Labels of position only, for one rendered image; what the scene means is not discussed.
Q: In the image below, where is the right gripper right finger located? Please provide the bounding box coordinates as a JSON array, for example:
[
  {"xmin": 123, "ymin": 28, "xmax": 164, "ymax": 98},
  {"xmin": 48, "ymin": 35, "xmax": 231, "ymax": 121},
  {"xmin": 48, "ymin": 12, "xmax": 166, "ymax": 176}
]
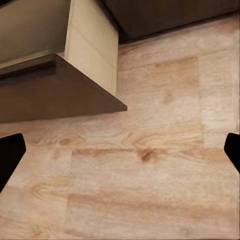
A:
[{"xmin": 224, "ymin": 132, "xmax": 240, "ymax": 173}]

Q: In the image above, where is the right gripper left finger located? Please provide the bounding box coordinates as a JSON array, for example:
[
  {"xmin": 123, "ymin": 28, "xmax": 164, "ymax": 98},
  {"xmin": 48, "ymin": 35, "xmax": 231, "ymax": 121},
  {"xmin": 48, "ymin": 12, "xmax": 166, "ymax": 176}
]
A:
[{"xmin": 0, "ymin": 133, "xmax": 26, "ymax": 193}]

